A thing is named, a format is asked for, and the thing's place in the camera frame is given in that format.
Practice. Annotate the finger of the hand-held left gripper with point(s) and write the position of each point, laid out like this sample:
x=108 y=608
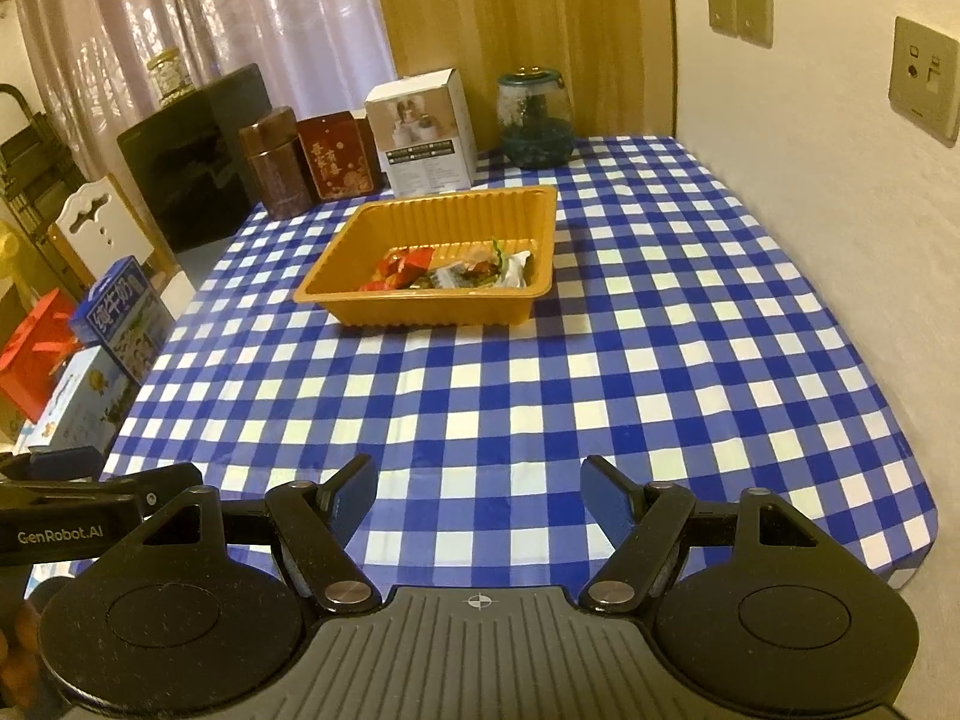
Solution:
x=64 y=461
x=169 y=480

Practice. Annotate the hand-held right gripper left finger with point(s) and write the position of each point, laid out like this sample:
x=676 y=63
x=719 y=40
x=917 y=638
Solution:
x=352 y=495

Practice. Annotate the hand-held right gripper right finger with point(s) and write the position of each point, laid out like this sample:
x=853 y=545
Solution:
x=607 y=495

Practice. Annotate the orange plastic tray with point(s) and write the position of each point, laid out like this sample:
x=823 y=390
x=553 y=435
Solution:
x=420 y=311

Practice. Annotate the large red snack packet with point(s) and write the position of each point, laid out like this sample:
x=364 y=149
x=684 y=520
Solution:
x=401 y=264

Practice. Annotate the grey printed clear packet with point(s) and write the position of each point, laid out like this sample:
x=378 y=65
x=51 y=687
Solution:
x=450 y=277

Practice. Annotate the silver foil snack packet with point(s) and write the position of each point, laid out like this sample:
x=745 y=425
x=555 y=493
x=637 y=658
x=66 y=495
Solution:
x=517 y=270

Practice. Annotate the person's left hand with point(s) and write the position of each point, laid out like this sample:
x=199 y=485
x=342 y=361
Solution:
x=16 y=634

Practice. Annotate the light blue cardboard box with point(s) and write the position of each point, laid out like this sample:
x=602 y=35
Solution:
x=82 y=397

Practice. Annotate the blue white checked tablecloth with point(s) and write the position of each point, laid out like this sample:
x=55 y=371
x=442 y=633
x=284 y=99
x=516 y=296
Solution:
x=600 y=390

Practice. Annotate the red gift bag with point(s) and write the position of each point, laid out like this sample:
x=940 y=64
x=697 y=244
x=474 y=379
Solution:
x=34 y=345

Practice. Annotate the blue milk carton box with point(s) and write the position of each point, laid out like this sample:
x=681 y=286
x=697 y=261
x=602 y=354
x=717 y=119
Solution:
x=120 y=315

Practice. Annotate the white wooden chair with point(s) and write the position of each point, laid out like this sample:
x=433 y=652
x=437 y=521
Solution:
x=90 y=225

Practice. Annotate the dark metal rack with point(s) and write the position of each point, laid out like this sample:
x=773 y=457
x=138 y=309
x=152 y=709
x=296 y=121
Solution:
x=30 y=157

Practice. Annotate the black cabinet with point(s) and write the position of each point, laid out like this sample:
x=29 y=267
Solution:
x=187 y=165

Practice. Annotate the brown cylindrical canister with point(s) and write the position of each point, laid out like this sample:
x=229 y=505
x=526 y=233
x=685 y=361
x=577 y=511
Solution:
x=274 y=165

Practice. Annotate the red gold printed tin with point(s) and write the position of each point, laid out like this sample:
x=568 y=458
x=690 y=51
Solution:
x=334 y=157

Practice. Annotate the white product box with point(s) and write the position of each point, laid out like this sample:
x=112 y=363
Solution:
x=427 y=142

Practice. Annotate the glass terrarium jar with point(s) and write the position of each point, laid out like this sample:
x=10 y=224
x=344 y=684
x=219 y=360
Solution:
x=536 y=120

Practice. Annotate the small labelled glass jar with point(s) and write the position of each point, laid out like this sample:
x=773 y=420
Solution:
x=166 y=79

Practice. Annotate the sheer pink curtain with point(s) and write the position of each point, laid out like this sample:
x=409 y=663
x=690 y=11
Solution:
x=262 y=15

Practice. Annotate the wooden panel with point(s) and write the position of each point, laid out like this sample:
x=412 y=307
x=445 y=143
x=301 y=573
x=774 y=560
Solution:
x=525 y=15

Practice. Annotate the beige wall switch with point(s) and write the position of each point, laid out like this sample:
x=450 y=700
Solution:
x=721 y=4

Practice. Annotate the white wall sockets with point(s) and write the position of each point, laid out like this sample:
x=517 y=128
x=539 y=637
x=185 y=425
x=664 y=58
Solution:
x=754 y=9

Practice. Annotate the beige wall socket plate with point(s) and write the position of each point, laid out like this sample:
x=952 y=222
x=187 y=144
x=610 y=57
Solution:
x=926 y=75

